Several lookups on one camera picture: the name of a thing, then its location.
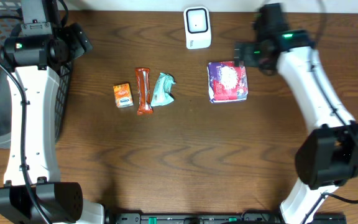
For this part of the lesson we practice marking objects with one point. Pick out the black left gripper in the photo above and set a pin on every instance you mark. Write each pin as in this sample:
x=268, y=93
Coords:
x=81, y=40

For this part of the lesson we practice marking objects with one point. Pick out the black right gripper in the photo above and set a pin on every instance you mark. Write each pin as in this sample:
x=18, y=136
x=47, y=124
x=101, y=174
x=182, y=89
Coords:
x=247, y=59

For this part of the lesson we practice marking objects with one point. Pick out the purple snack packet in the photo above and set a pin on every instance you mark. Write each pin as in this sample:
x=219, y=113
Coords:
x=227, y=83

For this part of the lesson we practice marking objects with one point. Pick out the orange red snack bar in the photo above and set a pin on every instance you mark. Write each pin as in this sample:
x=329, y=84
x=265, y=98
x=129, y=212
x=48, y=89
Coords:
x=143, y=85

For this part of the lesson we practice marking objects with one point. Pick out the small orange box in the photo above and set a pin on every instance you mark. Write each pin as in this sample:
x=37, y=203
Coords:
x=123, y=95

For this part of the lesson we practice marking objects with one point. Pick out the teal snack wrapper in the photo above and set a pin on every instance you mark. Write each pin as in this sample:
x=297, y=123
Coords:
x=162, y=90

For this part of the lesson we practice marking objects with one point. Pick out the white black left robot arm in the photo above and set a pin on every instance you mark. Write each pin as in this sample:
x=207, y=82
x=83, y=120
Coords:
x=34, y=58

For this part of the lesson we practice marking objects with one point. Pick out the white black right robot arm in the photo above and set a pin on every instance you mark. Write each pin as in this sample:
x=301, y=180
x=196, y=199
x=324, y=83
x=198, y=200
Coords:
x=328, y=158

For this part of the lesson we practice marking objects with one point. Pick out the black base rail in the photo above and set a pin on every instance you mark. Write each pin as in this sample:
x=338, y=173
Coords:
x=136, y=218

